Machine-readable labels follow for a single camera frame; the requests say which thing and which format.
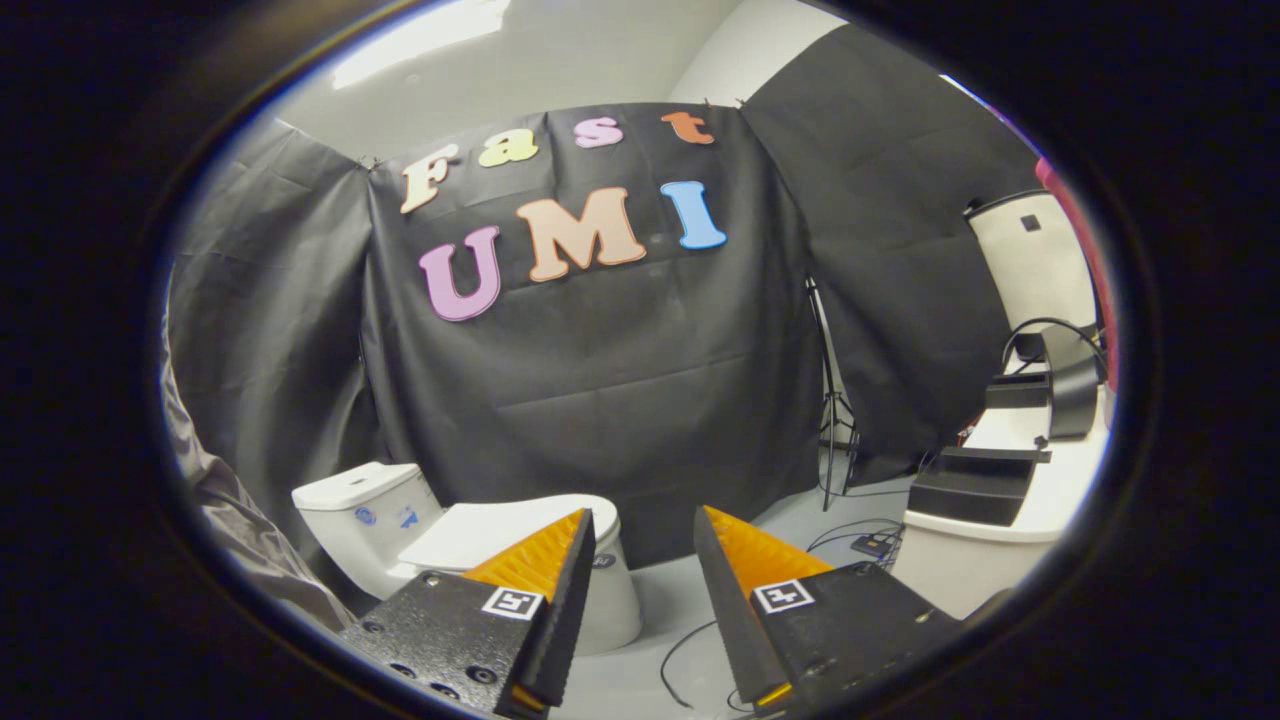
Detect black open box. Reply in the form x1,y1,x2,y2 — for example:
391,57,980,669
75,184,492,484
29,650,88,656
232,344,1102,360
905,447,1053,528

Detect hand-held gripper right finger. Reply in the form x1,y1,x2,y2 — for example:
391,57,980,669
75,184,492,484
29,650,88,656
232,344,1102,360
692,504,963,715

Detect long black floor cable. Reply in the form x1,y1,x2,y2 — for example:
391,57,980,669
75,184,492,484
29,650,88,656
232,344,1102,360
658,618,756,713

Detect white ceramic toilet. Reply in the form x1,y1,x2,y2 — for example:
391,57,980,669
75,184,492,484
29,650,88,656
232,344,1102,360
291,461,644,656

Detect black curved object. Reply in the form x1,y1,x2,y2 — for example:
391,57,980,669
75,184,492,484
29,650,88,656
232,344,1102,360
1040,325,1101,441

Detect white upright panel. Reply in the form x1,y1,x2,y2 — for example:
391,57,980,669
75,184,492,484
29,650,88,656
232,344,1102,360
963,190,1098,331

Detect white toilet lid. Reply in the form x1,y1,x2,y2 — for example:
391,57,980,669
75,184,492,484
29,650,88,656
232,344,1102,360
398,494,621,576

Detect coiled black cables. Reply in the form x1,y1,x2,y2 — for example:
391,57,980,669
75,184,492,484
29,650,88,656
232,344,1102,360
805,518,906,573

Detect person's grey clothing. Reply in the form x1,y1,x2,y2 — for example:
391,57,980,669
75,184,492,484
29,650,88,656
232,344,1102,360
160,330,356,633

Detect white round-edged table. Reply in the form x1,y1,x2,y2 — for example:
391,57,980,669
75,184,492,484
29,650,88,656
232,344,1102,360
890,385,1111,621

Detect small black block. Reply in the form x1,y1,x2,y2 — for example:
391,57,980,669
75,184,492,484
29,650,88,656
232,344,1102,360
985,372,1051,411

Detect black tripod stand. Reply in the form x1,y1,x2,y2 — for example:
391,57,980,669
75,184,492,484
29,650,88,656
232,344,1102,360
805,278,861,511

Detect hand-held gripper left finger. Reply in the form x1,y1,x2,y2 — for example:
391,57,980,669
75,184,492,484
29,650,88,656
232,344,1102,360
338,507,598,720

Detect black backdrop cloth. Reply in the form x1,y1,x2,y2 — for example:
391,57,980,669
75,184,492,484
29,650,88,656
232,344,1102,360
165,25,1041,601

